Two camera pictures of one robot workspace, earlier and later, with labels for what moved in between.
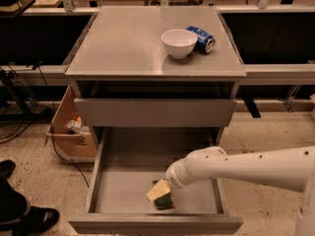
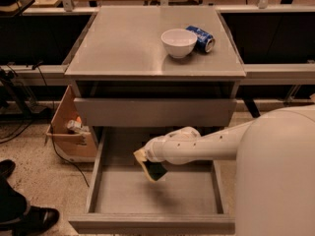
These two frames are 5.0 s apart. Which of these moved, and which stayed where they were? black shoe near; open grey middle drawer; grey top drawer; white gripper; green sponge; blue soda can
Moved: white gripper; green sponge
Stayed: blue soda can; open grey middle drawer; black shoe near; grey top drawer
